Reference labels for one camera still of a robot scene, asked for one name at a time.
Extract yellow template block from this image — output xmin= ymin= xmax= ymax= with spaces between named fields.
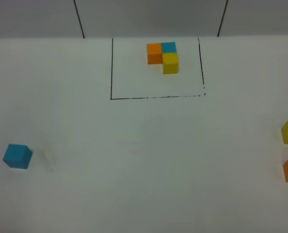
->
xmin=162 ymin=52 xmax=179 ymax=74

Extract orange template block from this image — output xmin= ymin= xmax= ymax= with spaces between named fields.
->
xmin=146 ymin=43 xmax=162 ymax=65

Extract blue template block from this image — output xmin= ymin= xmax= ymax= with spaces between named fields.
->
xmin=161 ymin=42 xmax=177 ymax=53

